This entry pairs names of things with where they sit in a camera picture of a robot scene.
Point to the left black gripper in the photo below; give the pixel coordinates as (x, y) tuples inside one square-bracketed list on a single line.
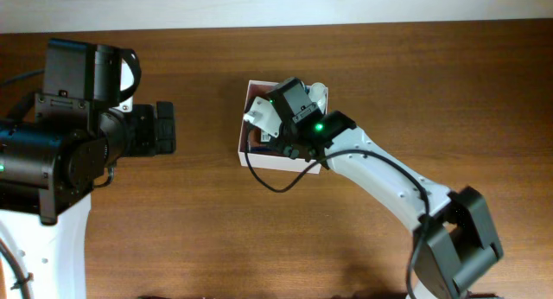
[(144, 117)]

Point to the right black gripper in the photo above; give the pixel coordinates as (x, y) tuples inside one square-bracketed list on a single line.
[(287, 149)]

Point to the clear purple soap pump bottle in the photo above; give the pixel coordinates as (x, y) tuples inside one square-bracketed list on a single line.
[(318, 94)]

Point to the green white small box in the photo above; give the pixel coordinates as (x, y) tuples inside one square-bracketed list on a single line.
[(264, 137)]

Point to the blue disposable razor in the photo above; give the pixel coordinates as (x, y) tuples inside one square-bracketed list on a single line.
[(261, 150)]

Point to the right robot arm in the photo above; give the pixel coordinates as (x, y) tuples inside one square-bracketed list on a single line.
[(455, 241)]

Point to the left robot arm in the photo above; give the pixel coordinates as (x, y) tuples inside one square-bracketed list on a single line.
[(59, 144)]

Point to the white open cardboard box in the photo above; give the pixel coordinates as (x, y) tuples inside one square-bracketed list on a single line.
[(268, 160)]

